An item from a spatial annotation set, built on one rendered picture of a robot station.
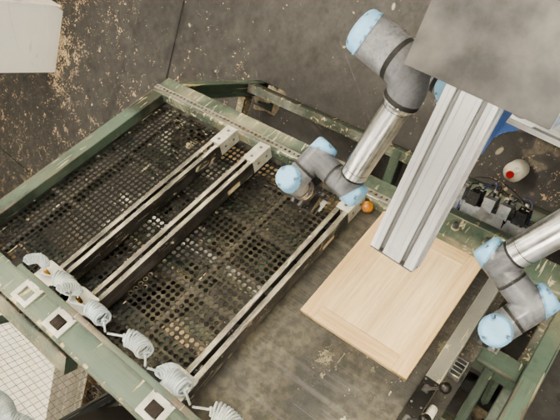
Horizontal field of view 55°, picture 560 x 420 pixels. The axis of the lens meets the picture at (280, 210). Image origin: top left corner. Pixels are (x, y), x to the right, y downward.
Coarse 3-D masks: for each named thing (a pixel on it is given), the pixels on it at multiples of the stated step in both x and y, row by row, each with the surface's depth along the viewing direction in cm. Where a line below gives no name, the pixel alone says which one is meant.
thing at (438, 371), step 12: (492, 288) 193; (480, 300) 190; (492, 300) 191; (468, 312) 188; (480, 312) 187; (468, 324) 185; (456, 336) 182; (468, 336) 182; (444, 348) 180; (456, 348) 180; (444, 360) 177; (432, 372) 175; (444, 372) 175; (432, 396) 173
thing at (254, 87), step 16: (240, 80) 339; (256, 80) 350; (208, 96) 316; (224, 96) 326; (240, 96) 337; (272, 96) 329; (304, 112) 319; (320, 112) 317; (176, 128) 300; (336, 128) 308; (352, 128) 303; (400, 160) 290; (256, 176) 268; (528, 208) 257; (224, 224) 306; (208, 240) 388; (256, 256) 293; (224, 272) 385; (240, 288) 379; (192, 320) 324; (544, 320) 204; (528, 352) 210; (464, 384) 238; (480, 400) 233; (496, 400) 222; (448, 416) 313; (496, 416) 223
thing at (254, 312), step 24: (336, 216) 219; (312, 240) 211; (288, 264) 203; (264, 288) 197; (288, 288) 203; (240, 312) 192; (264, 312) 195; (240, 336) 188; (216, 360) 181; (192, 384) 172; (168, 408) 168
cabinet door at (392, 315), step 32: (352, 256) 209; (384, 256) 209; (448, 256) 206; (320, 288) 201; (352, 288) 201; (384, 288) 199; (416, 288) 198; (448, 288) 197; (320, 320) 193; (352, 320) 192; (384, 320) 191; (416, 320) 190; (384, 352) 183; (416, 352) 182
